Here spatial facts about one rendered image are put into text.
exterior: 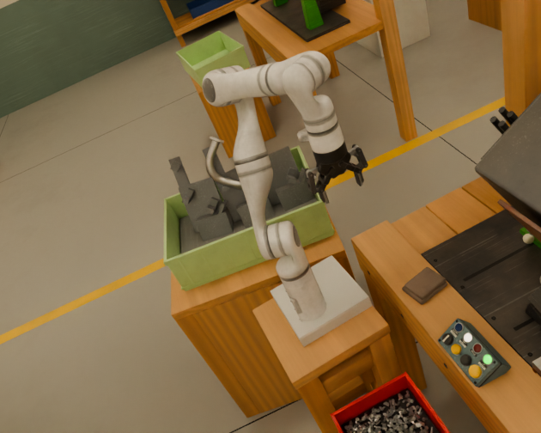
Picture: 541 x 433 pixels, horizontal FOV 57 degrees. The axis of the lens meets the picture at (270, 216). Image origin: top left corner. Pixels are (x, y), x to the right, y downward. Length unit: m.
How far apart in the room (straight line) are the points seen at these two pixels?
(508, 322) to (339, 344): 0.45
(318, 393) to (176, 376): 1.37
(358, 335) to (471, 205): 0.58
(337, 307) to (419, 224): 0.41
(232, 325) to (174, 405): 0.85
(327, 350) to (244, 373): 0.79
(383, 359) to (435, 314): 0.26
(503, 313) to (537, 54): 0.72
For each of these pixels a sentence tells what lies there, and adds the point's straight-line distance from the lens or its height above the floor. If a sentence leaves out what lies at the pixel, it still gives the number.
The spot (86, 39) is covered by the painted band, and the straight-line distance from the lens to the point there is 7.85.
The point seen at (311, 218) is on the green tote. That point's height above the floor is 0.90.
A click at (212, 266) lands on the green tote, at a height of 0.86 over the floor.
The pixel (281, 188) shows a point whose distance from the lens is 1.95.
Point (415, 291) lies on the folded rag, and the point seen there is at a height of 0.93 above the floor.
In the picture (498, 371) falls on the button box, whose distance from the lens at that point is 1.29.
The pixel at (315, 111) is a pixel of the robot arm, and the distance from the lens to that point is 1.04.
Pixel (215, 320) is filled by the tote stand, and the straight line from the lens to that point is 1.92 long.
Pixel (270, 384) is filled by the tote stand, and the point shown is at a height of 0.19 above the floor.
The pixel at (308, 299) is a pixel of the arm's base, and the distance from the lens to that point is 1.42.
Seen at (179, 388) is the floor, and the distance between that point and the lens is 2.74.
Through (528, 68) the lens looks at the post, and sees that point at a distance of 1.62.
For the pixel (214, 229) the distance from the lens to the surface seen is 1.98.
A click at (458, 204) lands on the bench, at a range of 1.73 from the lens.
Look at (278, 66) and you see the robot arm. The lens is 1.08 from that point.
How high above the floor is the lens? 2.03
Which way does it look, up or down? 37 degrees down
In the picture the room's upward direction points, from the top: 24 degrees counter-clockwise
